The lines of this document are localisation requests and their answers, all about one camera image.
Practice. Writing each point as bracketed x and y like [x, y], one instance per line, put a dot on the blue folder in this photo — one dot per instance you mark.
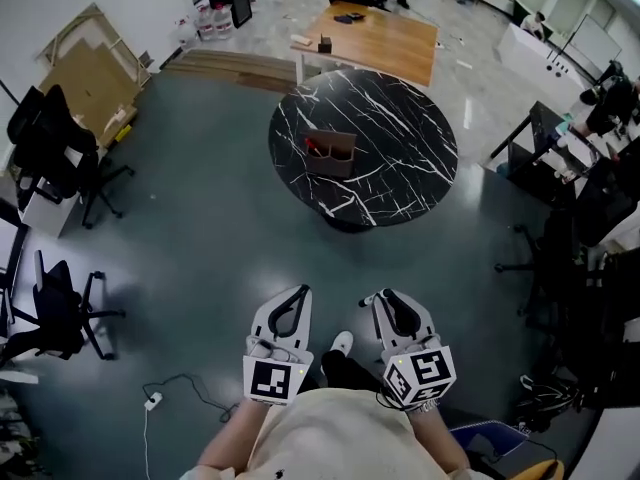
[487, 443]

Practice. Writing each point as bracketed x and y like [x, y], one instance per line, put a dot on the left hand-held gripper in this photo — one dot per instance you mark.
[270, 380]

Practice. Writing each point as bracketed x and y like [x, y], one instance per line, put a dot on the white long table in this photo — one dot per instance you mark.
[537, 65]

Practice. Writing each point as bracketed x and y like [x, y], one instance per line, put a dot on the rectangular wooden table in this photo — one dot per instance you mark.
[385, 43]

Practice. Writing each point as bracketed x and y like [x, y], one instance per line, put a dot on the brown cardboard sheets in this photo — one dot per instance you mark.
[90, 88]

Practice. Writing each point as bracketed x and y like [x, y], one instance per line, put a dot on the wooden floor planks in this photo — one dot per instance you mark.
[235, 65]

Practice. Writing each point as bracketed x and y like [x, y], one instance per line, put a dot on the white drawer cabinet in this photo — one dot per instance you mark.
[50, 215]

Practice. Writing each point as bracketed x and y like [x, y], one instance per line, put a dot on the red marker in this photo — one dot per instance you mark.
[312, 145]

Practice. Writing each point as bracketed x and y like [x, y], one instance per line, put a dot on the silver wristwatch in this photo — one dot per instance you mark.
[427, 407]

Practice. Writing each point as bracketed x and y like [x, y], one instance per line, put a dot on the person's left forearm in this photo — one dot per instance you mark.
[230, 433]

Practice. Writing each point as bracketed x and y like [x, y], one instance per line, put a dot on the clear water jug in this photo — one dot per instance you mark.
[206, 23]
[223, 20]

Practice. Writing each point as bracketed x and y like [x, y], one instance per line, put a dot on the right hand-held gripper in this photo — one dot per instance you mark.
[425, 373]

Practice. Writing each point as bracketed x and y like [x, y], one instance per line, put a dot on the black office chair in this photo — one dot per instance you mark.
[55, 138]
[57, 313]
[555, 263]

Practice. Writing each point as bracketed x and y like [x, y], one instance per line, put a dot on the person's right forearm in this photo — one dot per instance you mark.
[440, 438]

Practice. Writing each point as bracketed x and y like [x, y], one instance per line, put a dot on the person's white shoe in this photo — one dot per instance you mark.
[342, 342]

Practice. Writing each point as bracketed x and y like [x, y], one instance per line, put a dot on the small brown box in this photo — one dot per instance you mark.
[325, 44]

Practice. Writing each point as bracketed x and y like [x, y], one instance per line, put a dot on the light wooden frame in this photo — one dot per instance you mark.
[90, 15]

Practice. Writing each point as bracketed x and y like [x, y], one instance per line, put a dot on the brown pen holder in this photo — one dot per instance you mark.
[332, 160]

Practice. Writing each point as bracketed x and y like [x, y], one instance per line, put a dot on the light wooden block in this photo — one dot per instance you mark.
[301, 41]

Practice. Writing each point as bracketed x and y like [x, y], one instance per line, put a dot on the whiteboard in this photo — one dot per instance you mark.
[597, 43]

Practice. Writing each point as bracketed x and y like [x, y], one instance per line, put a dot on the black desk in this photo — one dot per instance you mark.
[540, 153]

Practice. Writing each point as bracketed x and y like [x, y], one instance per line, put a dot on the round black marble table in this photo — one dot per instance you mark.
[390, 133]

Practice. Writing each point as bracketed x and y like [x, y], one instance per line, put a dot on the person's cream shirt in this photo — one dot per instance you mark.
[340, 438]

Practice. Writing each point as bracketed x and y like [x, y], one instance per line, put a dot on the white power strip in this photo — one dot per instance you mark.
[153, 401]

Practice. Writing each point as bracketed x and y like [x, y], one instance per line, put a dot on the person's black trouser leg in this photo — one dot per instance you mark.
[347, 373]

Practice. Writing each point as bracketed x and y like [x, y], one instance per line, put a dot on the black flat item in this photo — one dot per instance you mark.
[350, 17]

